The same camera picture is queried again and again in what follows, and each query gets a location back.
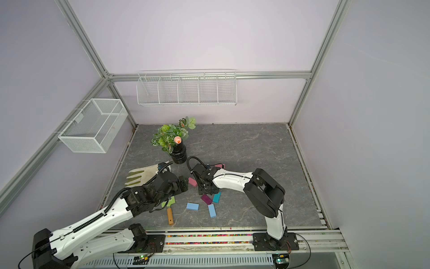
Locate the white slotted cable duct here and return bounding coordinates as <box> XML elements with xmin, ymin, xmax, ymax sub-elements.
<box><xmin>81</xmin><ymin>253</ymin><xmax>274</xmax><ymax>269</ymax></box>

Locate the purple block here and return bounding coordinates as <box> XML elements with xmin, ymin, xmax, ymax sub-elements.
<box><xmin>201</xmin><ymin>195</ymin><xmax>213</xmax><ymax>205</ymax></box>

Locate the light blue block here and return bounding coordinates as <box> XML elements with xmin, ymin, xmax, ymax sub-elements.
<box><xmin>186</xmin><ymin>202</ymin><xmax>199</xmax><ymax>211</ymax></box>
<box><xmin>208</xmin><ymin>204</ymin><xmax>217</xmax><ymax>218</ymax></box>

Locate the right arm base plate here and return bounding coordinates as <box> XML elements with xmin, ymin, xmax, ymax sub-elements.
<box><xmin>253</xmin><ymin>233</ymin><xmax>299</xmax><ymax>251</ymax></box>

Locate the green artificial plant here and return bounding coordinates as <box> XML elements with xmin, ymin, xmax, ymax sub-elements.
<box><xmin>151</xmin><ymin>117</ymin><xmax>196</xmax><ymax>154</ymax></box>

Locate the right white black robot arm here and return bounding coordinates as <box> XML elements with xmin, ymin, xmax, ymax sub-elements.
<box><xmin>190</xmin><ymin>164</ymin><xmax>286</xmax><ymax>241</ymax></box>

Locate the beige garden glove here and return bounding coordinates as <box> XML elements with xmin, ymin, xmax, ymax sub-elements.
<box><xmin>124</xmin><ymin>162</ymin><xmax>171</xmax><ymax>187</ymax></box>

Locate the white wire basket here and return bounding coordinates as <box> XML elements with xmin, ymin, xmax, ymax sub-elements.
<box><xmin>58</xmin><ymin>99</ymin><xmax>128</xmax><ymax>154</ymax></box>

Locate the black corrugated cable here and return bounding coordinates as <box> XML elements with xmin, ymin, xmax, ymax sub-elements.
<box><xmin>186</xmin><ymin>156</ymin><xmax>207</xmax><ymax>172</ymax></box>

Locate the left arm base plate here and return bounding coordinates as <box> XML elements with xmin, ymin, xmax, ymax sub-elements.
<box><xmin>123</xmin><ymin>234</ymin><xmax>166</xmax><ymax>253</ymax></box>

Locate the green garden fork wooden handle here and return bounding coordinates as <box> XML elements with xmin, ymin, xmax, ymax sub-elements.
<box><xmin>162</xmin><ymin>196</ymin><xmax>176</xmax><ymax>225</ymax></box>

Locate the teal block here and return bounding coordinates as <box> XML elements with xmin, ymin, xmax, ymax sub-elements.
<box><xmin>213</xmin><ymin>192</ymin><xmax>221</xmax><ymax>204</ymax></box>

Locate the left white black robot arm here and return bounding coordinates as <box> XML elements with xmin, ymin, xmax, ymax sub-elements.
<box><xmin>30</xmin><ymin>171</ymin><xmax>188</xmax><ymax>269</ymax></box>

